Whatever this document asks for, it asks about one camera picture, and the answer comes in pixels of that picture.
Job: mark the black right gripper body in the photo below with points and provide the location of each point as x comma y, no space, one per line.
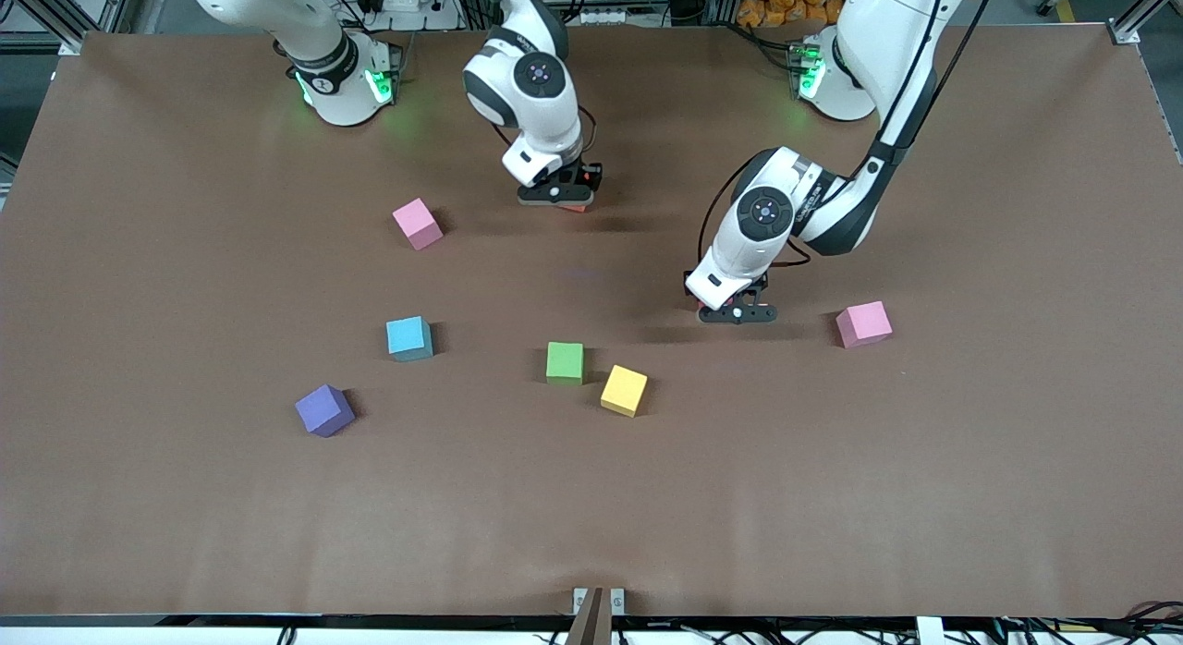
582,176

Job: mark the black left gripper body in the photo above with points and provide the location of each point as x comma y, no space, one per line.
764,289

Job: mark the orange foam block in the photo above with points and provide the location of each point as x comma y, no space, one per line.
578,208

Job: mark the yellow foam block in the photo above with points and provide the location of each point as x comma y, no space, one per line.
624,389

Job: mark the blue foam block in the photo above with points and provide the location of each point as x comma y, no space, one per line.
408,335

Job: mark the purple foam block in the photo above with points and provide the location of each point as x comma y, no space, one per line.
323,409

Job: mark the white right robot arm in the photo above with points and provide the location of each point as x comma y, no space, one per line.
518,100

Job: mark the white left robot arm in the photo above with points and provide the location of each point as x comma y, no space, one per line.
762,211

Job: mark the light pink foam block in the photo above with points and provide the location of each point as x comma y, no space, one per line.
864,323
418,224

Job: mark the green foam block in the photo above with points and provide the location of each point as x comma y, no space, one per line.
565,360

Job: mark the brown table cover mat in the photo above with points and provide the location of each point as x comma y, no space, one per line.
832,488

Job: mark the pile of orange objects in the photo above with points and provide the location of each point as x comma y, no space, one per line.
776,3

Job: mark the grey metal bracket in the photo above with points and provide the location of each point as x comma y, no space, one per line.
616,601
579,600

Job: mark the white table bracket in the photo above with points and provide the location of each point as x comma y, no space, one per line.
931,631

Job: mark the aluminium frame profile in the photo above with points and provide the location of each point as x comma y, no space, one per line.
42,42
1132,21

